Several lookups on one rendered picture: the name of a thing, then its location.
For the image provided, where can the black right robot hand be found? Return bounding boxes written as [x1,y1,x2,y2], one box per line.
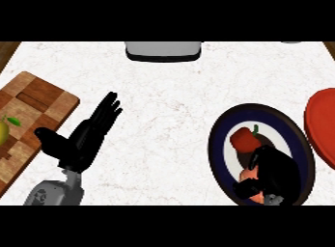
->
[231,145,303,205]

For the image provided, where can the dark blue rimmed plate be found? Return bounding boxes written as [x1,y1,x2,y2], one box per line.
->
[207,102,317,206]

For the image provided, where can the red bowl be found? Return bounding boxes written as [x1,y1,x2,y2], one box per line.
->
[303,87,335,180]

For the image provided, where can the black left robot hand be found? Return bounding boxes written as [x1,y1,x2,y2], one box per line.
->
[33,91,125,175]

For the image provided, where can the grey appliance with black base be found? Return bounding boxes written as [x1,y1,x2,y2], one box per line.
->
[125,41,203,64]

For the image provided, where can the checkered wooden cutting board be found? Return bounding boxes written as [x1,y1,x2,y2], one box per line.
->
[0,70,82,206]

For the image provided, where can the orange squash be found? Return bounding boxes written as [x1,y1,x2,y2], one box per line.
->
[238,168,268,205]

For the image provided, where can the red bell pepper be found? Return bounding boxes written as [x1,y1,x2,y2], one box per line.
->
[229,124,265,153]

